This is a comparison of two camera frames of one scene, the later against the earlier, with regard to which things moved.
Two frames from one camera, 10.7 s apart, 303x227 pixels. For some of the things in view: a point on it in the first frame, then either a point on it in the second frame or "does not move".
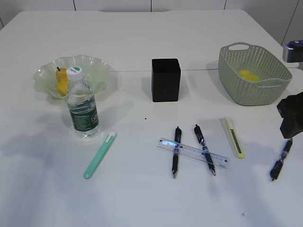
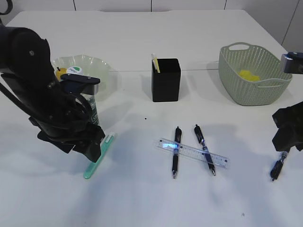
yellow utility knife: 235,139 to 155,62
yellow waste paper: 245,74 does not move
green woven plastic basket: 274,78 does not move
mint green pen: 99,156 does not move
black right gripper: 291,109 to 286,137
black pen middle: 205,150 does not move
